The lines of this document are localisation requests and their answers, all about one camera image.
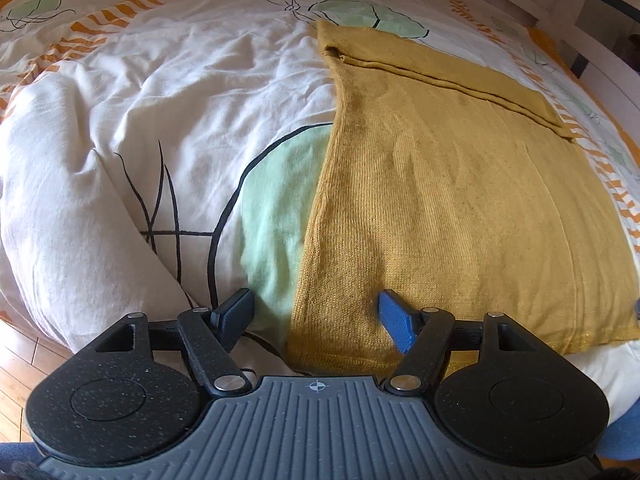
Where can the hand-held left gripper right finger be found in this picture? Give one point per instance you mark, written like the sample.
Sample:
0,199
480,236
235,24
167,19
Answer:
397,317

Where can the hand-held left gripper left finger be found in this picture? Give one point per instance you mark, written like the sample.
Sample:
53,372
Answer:
235,315

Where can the mustard yellow knit sweater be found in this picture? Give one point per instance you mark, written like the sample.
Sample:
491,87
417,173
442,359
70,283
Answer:
450,210

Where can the leaf print duvet cover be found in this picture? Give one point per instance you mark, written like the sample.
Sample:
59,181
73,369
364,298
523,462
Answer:
150,135

